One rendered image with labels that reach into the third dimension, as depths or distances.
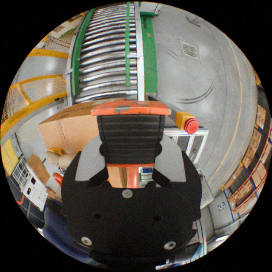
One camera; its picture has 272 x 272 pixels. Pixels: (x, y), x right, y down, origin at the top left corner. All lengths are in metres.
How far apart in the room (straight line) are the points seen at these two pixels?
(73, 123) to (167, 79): 1.30
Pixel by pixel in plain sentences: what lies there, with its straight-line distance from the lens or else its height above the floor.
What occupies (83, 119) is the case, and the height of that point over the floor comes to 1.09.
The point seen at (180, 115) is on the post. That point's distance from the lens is 0.41.
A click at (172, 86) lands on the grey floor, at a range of 1.45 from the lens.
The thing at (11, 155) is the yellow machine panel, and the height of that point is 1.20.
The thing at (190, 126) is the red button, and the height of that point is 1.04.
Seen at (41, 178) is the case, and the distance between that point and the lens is 2.38.
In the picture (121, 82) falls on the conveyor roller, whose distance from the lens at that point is 0.79.
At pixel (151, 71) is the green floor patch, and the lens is 1.38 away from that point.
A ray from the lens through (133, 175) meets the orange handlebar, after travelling 0.17.
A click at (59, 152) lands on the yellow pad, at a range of 0.44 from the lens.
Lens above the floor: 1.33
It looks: 60 degrees down
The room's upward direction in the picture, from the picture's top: 177 degrees clockwise
